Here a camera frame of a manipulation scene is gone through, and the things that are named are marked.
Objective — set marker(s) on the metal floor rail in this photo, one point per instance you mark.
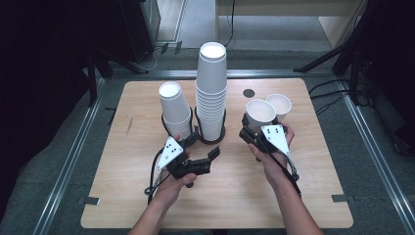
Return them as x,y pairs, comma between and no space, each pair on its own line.
70,163
375,153
156,74

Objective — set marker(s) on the white paper cup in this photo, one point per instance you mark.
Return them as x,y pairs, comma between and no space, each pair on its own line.
282,103
260,114

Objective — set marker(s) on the black round table grommet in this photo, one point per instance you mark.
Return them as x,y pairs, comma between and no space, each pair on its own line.
248,93

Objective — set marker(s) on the grey floor tape strip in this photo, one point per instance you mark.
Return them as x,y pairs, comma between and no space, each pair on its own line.
341,198

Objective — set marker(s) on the black metal stand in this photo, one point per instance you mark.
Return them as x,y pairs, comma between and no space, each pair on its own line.
354,49
93,78

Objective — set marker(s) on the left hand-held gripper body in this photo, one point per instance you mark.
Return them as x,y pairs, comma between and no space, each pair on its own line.
169,151

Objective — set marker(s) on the light wooden furniture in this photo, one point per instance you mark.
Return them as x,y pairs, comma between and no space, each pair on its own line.
293,8

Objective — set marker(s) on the tall stack of white cups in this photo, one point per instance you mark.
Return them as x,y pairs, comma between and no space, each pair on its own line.
211,88

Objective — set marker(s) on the person's right hand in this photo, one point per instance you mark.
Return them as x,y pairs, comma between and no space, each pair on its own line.
274,166

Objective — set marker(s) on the small dark floor bracket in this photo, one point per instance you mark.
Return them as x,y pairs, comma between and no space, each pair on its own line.
164,48
177,47

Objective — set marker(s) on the black double cup holder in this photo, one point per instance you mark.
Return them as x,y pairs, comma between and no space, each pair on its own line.
215,140

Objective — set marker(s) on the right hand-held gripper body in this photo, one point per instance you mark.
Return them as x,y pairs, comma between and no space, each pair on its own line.
275,138

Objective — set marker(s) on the person's left hand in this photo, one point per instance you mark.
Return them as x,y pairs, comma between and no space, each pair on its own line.
173,191

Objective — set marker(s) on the dark curtain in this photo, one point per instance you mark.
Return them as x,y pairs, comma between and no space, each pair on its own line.
42,81
396,65

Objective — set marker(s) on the short stack of white cups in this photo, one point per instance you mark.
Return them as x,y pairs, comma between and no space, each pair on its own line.
174,107

